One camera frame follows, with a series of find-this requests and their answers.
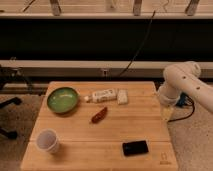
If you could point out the black smartphone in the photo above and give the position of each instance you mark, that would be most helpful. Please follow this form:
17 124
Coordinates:
135 148

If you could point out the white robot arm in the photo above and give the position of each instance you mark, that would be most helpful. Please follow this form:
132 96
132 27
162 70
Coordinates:
183 78

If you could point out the red chili pepper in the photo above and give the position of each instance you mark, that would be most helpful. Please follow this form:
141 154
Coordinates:
99 116

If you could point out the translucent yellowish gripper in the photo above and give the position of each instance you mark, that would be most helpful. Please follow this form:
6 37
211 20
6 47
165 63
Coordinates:
166 113

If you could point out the black office chair base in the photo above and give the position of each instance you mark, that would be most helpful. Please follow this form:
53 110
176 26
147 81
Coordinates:
4 79

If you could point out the green ceramic bowl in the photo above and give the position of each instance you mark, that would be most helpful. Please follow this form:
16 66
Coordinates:
62 100

